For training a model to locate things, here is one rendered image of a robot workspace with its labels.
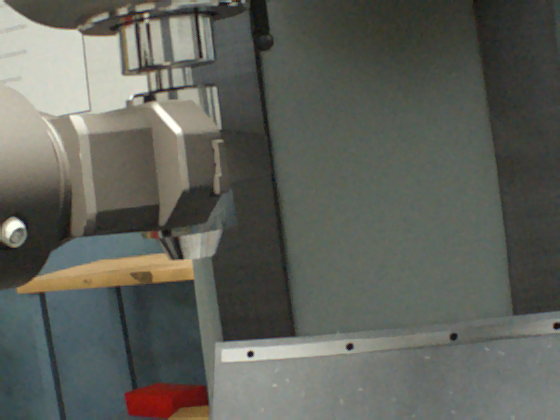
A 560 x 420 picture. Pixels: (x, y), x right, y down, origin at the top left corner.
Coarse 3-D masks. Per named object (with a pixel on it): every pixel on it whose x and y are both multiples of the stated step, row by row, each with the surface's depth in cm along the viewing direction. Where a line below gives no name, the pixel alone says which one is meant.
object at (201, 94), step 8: (168, 88) 56; (176, 88) 56; (184, 88) 56; (192, 88) 57; (200, 88) 57; (208, 88) 57; (216, 88) 58; (128, 96) 58; (136, 96) 57; (144, 96) 57; (152, 96) 56; (160, 96) 56; (168, 96) 56; (176, 96) 56; (184, 96) 56; (192, 96) 57; (200, 96) 57; (208, 96) 57; (216, 96) 58; (128, 104) 57; (136, 104) 57; (200, 104) 57
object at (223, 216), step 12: (204, 108) 57; (216, 108) 58; (216, 120) 58; (228, 192) 58; (216, 204) 57; (228, 204) 58; (216, 216) 57; (228, 216) 58; (180, 228) 57; (192, 228) 57; (204, 228) 57; (216, 228) 57; (228, 228) 58
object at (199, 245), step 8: (208, 232) 58; (216, 232) 58; (160, 240) 58; (168, 240) 58; (176, 240) 57; (184, 240) 57; (192, 240) 57; (200, 240) 58; (208, 240) 58; (216, 240) 58; (168, 248) 58; (176, 248) 58; (184, 248) 58; (192, 248) 58; (200, 248) 58; (208, 248) 58; (168, 256) 59; (176, 256) 58; (184, 256) 58; (192, 256) 58; (200, 256) 58
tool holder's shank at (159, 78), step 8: (184, 64) 57; (192, 64) 58; (200, 64) 59; (144, 72) 58; (152, 72) 58; (160, 72) 57; (168, 72) 57; (176, 72) 58; (184, 72) 58; (192, 72) 58; (152, 80) 58; (160, 80) 57; (168, 80) 57; (176, 80) 57; (184, 80) 58; (192, 80) 58; (152, 88) 58; (160, 88) 58
